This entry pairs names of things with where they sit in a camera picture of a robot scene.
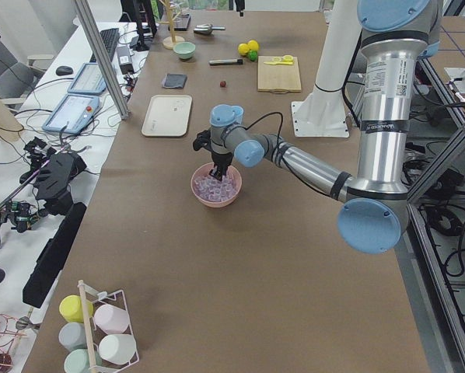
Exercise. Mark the yellow lemon upper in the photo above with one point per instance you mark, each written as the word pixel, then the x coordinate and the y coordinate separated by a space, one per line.
pixel 243 49

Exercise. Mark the grey folded cloth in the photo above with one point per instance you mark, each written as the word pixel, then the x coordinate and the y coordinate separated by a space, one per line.
pixel 174 81

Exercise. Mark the teach pendant near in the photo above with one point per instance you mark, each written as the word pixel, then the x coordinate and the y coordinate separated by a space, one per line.
pixel 72 114

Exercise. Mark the black power adapter box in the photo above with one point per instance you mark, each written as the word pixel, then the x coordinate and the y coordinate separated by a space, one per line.
pixel 124 60

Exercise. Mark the pink cup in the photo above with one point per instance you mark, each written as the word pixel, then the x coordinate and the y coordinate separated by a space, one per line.
pixel 111 319

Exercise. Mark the black computer mouse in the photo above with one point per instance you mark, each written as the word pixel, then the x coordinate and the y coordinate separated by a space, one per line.
pixel 63 70

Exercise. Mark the grey cup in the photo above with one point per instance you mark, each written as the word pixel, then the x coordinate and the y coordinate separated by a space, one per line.
pixel 72 336

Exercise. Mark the wooden cup tree stand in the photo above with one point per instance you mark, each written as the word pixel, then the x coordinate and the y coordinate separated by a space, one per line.
pixel 172 12

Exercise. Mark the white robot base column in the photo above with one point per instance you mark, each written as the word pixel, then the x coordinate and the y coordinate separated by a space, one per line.
pixel 322 113

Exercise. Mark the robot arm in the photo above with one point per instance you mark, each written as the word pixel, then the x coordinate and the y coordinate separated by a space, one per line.
pixel 392 36

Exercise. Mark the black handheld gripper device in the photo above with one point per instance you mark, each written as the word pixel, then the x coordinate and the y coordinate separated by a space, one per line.
pixel 53 180

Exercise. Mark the mint green bowl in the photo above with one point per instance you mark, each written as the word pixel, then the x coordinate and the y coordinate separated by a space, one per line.
pixel 184 50

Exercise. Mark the wooden cutting board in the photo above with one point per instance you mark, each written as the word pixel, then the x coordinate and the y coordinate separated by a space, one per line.
pixel 278 78

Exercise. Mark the yellow plastic knife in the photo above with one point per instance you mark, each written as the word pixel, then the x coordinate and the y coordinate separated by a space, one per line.
pixel 279 62

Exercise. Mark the green lime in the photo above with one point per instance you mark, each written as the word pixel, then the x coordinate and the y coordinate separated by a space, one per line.
pixel 252 55

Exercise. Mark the teach pendant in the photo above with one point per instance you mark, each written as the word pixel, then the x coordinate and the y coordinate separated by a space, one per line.
pixel 72 114
pixel 88 81

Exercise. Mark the black keyboard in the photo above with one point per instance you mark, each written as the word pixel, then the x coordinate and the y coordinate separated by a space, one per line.
pixel 110 41

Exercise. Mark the light blue cup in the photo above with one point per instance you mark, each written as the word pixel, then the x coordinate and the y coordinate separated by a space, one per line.
pixel 238 113

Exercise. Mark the steel ice scoop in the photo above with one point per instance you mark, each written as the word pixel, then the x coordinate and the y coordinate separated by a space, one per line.
pixel 207 29

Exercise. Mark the yellow cup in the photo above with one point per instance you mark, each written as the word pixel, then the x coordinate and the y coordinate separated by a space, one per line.
pixel 70 308

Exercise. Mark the white wire cup rack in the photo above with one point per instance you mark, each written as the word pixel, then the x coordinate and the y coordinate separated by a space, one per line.
pixel 91 300

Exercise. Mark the yellow lemon lower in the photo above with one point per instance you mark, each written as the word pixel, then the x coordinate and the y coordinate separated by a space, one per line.
pixel 253 45

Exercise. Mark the pink bowl of ice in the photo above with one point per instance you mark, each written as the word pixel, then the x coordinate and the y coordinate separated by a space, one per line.
pixel 213 193

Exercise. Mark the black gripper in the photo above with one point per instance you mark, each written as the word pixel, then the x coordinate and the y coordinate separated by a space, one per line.
pixel 221 159

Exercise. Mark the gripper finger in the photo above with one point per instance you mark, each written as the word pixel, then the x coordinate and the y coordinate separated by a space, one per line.
pixel 240 7

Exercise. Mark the mint cup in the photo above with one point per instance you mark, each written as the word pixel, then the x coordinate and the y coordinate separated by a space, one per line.
pixel 77 361

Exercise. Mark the teach pendant far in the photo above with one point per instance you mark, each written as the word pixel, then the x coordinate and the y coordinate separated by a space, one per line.
pixel 88 81

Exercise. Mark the cream rabbit tray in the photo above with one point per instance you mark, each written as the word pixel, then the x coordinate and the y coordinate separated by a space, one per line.
pixel 167 116

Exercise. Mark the steel muddler black tip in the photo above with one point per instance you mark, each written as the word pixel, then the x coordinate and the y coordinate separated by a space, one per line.
pixel 225 62

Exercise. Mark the yellow lemon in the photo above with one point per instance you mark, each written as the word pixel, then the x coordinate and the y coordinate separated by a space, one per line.
pixel 253 45
pixel 243 49

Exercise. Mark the aluminium frame post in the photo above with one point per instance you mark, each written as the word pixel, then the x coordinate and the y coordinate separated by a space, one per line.
pixel 92 33

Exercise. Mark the white cup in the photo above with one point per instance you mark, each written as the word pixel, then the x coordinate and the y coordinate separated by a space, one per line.
pixel 117 348

